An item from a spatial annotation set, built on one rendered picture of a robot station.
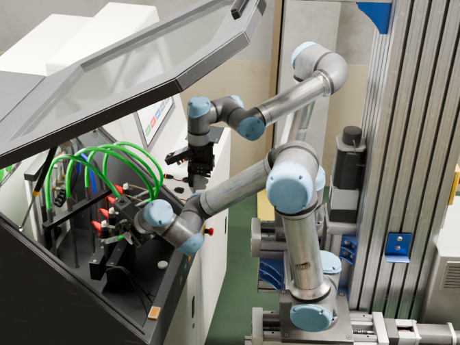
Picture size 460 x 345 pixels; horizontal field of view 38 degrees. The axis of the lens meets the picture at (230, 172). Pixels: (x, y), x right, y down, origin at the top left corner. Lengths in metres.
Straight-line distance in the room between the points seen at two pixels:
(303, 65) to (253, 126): 0.38
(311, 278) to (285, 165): 0.35
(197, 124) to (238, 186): 0.35
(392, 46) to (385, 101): 0.16
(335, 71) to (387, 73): 0.43
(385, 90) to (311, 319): 0.67
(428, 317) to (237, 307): 1.53
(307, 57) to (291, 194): 0.80
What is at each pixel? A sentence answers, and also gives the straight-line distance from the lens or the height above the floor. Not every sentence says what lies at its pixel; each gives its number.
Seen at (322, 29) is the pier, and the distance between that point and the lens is 3.94.
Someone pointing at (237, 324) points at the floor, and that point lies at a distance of 3.60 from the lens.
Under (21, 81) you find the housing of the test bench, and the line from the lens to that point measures 2.58.
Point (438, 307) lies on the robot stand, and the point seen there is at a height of 1.01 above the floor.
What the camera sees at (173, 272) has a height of 0.95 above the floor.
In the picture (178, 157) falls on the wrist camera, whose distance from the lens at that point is 2.28.
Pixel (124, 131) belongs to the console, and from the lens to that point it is 2.62.
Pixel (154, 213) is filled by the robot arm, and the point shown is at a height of 1.46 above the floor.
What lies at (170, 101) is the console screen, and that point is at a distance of 3.11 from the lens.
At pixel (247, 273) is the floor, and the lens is 3.90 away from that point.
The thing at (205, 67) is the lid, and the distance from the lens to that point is 1.64.
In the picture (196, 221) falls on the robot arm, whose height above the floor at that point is 1.39.
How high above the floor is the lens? 2.56
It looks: 33 degrees down
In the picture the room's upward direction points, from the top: 2 degrees clockwise
